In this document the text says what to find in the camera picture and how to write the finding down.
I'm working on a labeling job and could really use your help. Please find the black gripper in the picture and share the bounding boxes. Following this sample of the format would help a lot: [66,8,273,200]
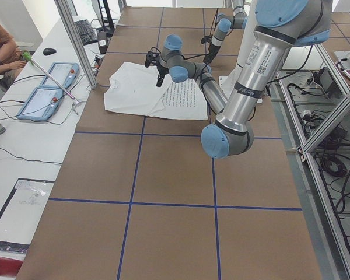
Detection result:
[203,43,219,64]
[156,62,168,87]

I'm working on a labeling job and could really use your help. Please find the white long-sleeve printed t-shirt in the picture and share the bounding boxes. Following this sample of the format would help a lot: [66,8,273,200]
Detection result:
[104,62,208,120]

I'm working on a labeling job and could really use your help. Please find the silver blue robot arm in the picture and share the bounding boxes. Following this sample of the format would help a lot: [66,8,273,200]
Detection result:
[201,0,248,64]
[145,1,333,158]

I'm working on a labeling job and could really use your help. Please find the black keyboard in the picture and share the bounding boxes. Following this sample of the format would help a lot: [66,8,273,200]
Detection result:
[74,19,97,46]

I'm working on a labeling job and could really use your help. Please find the upper blue teach pendant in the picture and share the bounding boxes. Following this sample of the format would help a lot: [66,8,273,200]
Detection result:
[48,62,79,89]

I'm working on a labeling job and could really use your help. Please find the blue teach pendant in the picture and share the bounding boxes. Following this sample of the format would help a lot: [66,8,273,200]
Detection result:
[16,86,63,121]
[48,62,79,89]

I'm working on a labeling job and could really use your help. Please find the black computer mouse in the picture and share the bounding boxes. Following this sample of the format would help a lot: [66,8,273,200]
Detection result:
[43,47,57,56]

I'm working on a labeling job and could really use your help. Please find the lower blue teach pendant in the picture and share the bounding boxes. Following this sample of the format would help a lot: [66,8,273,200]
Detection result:
[16,86,63,121]

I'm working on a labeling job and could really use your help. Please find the metal rod green tip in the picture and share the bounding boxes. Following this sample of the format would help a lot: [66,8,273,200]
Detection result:
[23,51,81,105]

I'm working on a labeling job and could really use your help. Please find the seated person orange shirt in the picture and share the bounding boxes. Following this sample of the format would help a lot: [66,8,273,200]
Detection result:
[0,25,26,89]

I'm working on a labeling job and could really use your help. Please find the clear plastic document sleeve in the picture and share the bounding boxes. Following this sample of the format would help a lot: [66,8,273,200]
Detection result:
[0,178,54,254]

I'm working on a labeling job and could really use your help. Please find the aluminium frame post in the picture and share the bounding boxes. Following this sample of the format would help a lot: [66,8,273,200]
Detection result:
[54,0,97,89]

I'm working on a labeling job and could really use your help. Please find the aluminium frame rack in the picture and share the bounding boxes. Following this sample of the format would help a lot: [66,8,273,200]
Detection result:
[269,44,350,279]

